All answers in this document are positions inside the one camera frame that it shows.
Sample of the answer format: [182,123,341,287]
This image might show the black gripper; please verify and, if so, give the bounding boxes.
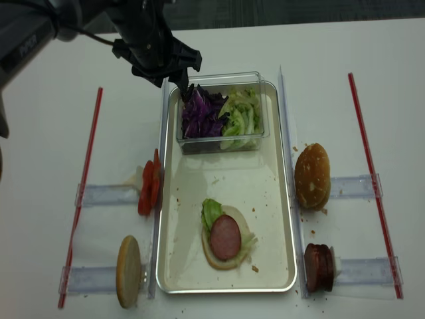
[111,1,202,93]

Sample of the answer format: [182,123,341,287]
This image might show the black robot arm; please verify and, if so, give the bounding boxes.
[1,0,202,95]

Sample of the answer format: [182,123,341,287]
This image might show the green lettuce pile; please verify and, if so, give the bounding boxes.
[220,87,260,151]

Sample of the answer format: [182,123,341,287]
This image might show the red tomato slices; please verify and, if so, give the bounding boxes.
[137,149,161,216]

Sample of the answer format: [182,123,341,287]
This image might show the lettuce leaf on bun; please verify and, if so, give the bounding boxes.
[201,198,223,232]

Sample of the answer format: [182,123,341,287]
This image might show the dark meat patties stack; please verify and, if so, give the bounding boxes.
[304,243,335,293]

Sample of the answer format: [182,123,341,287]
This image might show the white block behind patties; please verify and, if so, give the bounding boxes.
[329,246,342,279]

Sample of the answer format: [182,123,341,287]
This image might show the purple cabbage pile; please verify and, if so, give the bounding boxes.
[181,84,228,139]

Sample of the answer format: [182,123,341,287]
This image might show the clear plastic salad box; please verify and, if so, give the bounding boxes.
[174,71,270,155]

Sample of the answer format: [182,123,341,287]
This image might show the white block behind tomatoes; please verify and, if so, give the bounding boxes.
[123,165,143,192]

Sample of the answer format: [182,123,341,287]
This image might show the cream metal serving tray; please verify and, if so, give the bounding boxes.
[156,82,297,294]

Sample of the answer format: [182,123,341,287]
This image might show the left red straw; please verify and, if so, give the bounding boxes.
[57,87,104,310]

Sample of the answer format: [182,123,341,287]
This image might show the red straw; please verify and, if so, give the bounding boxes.
[347,72,404,300]
[57,87,104,310]

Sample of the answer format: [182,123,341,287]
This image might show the right long clear divider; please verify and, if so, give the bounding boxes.
[278,66,309,299]

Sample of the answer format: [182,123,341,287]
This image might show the upper left clear holder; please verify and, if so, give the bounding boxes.
[74,184,140,207]

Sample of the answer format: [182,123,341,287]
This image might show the clear holder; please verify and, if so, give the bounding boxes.
[329,174,383,199]
[74,184,140,207]
[334,257,404,286]
[58,265,150,294]

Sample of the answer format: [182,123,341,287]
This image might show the sesame bun tops right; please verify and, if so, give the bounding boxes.
[294,143,331,211]

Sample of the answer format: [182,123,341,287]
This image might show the round pink sausage slice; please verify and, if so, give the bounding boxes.
[209,215,242,261]

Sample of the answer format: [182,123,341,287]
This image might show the bottom bun on tray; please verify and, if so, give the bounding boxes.
[201,205,258,270]

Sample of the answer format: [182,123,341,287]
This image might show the upper right clear holder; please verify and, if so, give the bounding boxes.
[329,174,383,199]

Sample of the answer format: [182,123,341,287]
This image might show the upright bun half left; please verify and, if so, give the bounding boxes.
[116,235,141,309]

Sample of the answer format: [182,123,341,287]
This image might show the lower left clear holder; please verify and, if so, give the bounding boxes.
[58,265,150,294]

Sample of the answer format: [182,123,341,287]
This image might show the lower right clear holder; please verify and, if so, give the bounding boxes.
[334,257,404,286]

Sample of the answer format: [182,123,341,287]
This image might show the right red straw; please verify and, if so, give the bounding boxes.
[347,72,404,300]

